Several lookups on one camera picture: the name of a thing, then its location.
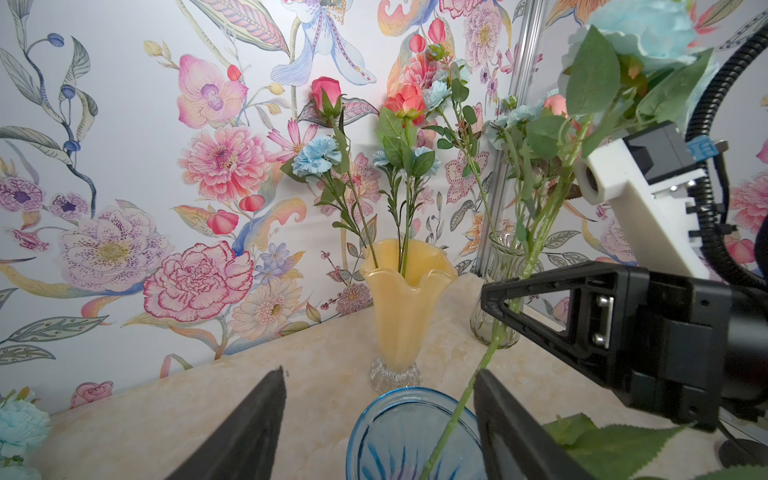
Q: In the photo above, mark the light blue rose stem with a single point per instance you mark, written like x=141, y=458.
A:
x=629, y=66

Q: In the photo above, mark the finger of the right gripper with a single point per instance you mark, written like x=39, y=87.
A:
x=571, y=312

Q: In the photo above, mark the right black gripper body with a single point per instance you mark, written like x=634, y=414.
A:
x=689, y=348

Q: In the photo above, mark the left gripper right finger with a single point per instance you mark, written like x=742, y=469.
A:
x=514, y=445

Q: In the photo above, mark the yellow ruffled glass vase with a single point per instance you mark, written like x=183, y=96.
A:
x=404, y=297

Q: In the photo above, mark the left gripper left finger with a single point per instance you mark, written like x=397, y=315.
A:
x=244, y=445

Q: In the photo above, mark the blue purple glass vase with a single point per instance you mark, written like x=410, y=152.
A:
x=396, y=434

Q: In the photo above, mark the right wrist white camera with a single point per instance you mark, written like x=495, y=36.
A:
x=645, y=177

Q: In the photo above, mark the red rose stem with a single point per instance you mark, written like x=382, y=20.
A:
x=627, y=451

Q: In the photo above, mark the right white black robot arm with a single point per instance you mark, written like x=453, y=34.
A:
x=711, y=209

